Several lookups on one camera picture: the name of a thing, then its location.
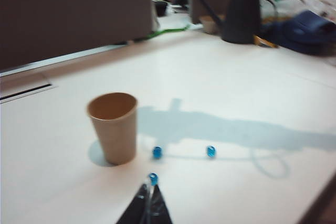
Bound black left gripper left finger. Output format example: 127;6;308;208
115;183;151;224

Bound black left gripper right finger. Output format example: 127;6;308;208
151;184;174;224

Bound brown paper cup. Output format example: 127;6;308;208
86;92;139;166

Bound white bag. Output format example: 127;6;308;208
151;6;161;32

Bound small paper bowl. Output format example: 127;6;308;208
198;15;220;35

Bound black zip case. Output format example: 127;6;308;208
154;1;169;17

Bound wide brown desk divider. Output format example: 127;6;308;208
0;0;154;71

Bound blue bag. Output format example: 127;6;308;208
262;10;336;57

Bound clear bag green print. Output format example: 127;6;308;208
262;0;302;25

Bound grey desk cable slot cover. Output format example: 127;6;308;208
0;73;57;104

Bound green strap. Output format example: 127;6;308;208
146;23;192;38

